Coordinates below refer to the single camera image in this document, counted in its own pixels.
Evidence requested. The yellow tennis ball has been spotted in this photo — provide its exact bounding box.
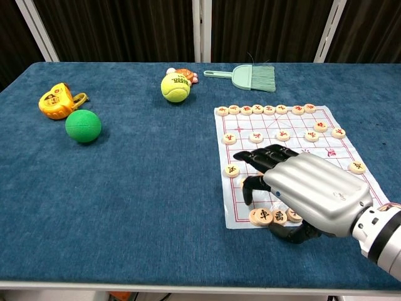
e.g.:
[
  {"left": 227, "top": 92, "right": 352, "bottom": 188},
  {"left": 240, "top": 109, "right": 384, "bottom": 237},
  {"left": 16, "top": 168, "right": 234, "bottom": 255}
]
[{"left": 160, "top": 72, "right": 191, "bottom": 103}]

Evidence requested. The mint green hand brush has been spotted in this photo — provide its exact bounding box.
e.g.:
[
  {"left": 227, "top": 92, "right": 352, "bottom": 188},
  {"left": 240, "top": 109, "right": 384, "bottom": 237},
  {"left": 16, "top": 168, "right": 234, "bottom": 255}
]
[{"left": 203, "top": 64, "right": 276, "bottom": 93}]

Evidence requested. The white metal frame post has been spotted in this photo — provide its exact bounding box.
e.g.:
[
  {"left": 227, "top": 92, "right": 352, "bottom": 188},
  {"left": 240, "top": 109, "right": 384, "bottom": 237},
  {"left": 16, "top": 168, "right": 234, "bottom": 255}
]
[
  {"left": 14, "top": 0, "right": 60, "bottom": 63},
  {"left": 191, "top": 0, "right": 212, "bottom": 63},
  {"left": 313, "top": 0, "right": 348, "bottom": 63}
]

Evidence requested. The white chess board sheet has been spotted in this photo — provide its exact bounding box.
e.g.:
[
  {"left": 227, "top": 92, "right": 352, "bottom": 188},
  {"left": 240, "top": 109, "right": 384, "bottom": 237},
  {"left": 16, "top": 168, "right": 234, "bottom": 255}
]
[{"left": 214, "top": 105, "right": 391, "bottom": 230}]

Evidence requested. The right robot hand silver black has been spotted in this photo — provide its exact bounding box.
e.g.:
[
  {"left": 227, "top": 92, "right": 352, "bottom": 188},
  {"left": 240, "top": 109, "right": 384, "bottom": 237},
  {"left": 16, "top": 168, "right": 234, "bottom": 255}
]
[{"left": 233, "top": 144, "right": 374, "bottom": 245}]

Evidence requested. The black pleated curtain panel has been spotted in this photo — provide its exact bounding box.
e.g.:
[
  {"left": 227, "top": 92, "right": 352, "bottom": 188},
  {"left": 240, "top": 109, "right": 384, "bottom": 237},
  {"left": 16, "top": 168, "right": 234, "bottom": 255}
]
[
  {"left": 211, "top": 0, "right": 330, "bottom": 63},
  {"left": 32, "top": 0, "right": 195, "bottom": 63},
  {"left": 0, "top": 0, "right": 45, "bottom": 92},
  {"left": 325, "top": 0, "right": 401, "bottom": 64}
]

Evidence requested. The yellow tape measure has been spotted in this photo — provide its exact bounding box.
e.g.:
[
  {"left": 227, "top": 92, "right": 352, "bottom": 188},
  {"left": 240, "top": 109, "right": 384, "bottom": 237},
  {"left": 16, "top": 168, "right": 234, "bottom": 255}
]
[{"left": 38, "top": 82, "right": 90, "bottom": 120}]

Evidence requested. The green foam ball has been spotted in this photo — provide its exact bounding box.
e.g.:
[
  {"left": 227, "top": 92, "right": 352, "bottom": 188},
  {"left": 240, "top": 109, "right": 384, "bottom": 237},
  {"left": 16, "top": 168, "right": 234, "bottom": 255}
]
[{"left": 65, "top": 109, "right": 103, "bottom": 144}]

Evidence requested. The blue table cloth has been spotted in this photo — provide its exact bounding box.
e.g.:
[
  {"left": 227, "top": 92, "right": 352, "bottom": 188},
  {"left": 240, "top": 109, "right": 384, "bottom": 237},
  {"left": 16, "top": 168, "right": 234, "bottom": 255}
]
[{"left": 0, "top": 61, "right": 401, "bottom": 291}]

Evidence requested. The orange turtle toy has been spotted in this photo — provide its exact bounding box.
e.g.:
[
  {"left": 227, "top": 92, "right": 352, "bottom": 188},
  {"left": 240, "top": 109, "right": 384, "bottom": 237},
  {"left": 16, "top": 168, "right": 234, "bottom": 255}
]
[{"left": 165, "top": 67, "right": 199, "bottom": 85}]

